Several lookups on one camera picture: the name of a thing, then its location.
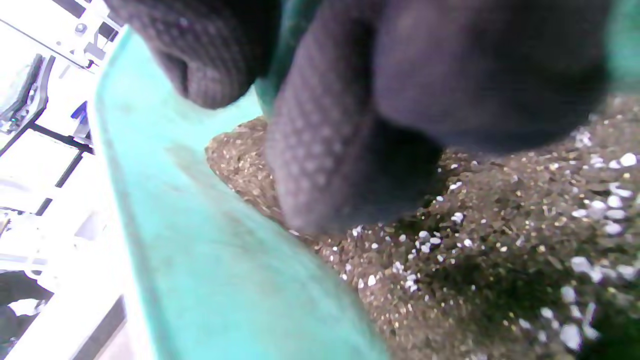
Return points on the white rig frame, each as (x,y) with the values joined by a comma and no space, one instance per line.
(50,25)

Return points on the brown potting mix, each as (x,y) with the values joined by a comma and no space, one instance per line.
(500,250)

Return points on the person's right hand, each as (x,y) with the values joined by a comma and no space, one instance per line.
(475,75)

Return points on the green plastic garden scoop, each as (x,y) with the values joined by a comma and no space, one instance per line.
(285,55)

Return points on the teal plastic storage bin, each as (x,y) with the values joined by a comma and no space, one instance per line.
(200,250)

